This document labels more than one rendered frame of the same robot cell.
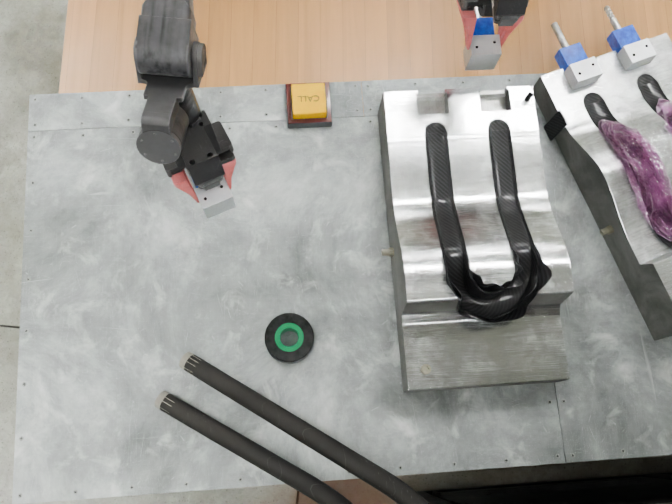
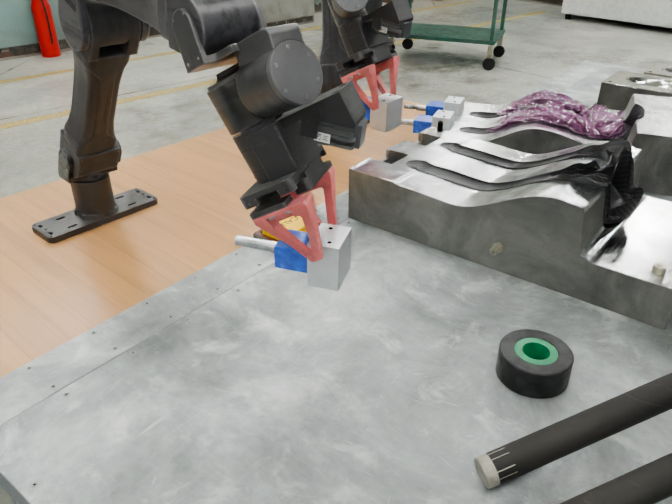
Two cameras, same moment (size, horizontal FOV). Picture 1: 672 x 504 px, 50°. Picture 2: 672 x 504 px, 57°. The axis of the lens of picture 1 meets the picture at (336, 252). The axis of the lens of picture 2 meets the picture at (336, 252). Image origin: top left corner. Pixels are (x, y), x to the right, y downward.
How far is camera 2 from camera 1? 0.92 m
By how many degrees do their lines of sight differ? 48
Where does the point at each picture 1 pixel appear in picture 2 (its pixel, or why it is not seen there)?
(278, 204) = (359, 302)
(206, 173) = (354, 106)
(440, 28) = not seen: hidden behind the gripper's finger
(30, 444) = not seen: outside the picture
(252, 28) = (172, 234)
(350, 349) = (581, 338)
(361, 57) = not seen: hidden behind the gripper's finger
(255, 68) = (208, 250)
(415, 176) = (445, 187)
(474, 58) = (389, 108)
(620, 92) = (472, 121)
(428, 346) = (630, 260)
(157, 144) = (294, 66)
